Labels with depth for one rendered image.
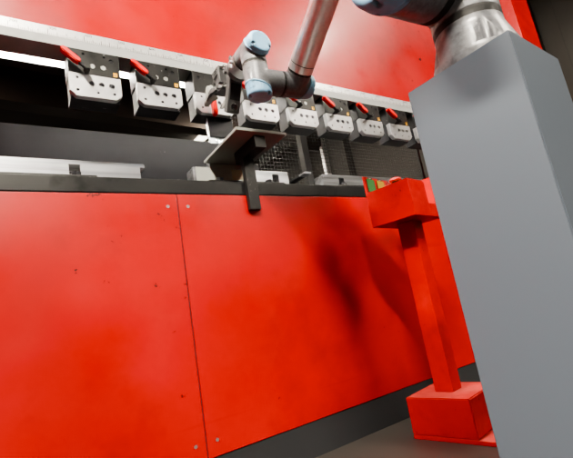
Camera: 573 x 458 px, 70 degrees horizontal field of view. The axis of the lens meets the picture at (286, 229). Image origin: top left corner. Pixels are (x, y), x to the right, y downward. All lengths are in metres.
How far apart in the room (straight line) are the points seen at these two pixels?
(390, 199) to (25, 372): 1.08
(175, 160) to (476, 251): 1.60
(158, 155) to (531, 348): 1.71
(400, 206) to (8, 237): 1.07
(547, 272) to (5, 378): 1.05
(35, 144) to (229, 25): 0.91
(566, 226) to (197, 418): 0.95
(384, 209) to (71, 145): 1.31
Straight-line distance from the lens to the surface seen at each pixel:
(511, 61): 0.71
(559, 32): 5.39
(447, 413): 1.37
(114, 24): 1.63
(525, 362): 0.69
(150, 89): 1.52
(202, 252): 1.23
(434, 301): 1.40
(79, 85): 1.46
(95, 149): 1.98
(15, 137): 1.97
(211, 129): 1.57
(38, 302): 1.13
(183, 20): 1.75
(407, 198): 1.34
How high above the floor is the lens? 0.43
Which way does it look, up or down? 11 degrees up
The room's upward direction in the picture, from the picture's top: 10 degrees counter-clockwise
